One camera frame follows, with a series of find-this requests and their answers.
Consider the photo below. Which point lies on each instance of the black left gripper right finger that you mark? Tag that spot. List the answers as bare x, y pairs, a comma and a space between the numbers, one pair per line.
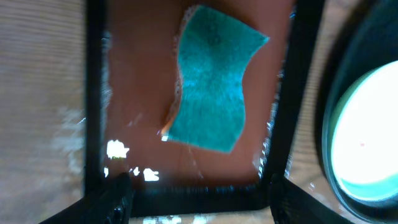
291, 205

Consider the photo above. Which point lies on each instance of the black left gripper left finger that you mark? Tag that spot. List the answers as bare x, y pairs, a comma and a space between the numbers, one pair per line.
110, 204

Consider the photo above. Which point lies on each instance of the light green plate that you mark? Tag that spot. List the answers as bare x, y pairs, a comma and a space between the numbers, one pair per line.
362, 136

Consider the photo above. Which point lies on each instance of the green scrub sponge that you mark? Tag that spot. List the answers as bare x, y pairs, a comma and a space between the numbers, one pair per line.
212, 52

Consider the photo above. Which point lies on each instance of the rectangular brown black-rimmed tray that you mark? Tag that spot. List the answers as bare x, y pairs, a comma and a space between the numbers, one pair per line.
130, 87

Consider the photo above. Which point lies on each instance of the round black tray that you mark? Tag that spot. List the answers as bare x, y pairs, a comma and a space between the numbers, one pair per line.
368, 40

